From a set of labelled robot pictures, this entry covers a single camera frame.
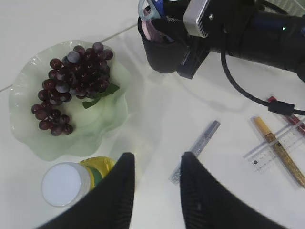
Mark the blue capped scissors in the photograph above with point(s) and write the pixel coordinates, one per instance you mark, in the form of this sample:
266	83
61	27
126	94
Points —
151	9

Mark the black mesh pen holder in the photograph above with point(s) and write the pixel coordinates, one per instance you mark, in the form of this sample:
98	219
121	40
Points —
165	57

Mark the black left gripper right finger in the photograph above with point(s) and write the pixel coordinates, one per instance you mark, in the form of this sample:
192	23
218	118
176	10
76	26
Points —
206	204

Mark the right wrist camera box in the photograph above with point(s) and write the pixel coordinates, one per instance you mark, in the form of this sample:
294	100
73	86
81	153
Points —
193	18

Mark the red glitter pen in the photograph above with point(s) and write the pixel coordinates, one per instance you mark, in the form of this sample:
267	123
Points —
283	109

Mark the purple artificial grape bunch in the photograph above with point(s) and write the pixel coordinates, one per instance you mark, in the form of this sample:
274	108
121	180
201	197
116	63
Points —
82	73

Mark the gold glitter pen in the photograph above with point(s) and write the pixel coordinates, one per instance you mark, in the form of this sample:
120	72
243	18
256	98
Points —
280	151

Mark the pink capped scissors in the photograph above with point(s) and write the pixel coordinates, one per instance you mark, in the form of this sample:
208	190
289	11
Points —
152	34

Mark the yellow oil bottle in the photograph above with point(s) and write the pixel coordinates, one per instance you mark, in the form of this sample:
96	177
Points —
66	183

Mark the silver glitter pen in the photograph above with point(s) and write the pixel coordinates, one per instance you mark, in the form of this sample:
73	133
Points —
198	146

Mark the clear plastic ruler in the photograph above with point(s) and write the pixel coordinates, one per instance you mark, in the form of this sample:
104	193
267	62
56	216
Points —
288	141

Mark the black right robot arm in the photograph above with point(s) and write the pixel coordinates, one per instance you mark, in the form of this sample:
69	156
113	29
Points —
239	27

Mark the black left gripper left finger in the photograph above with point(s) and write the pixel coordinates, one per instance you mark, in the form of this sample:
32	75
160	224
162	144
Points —
107	206

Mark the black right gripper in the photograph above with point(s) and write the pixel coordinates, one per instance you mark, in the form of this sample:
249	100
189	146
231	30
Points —
197	48

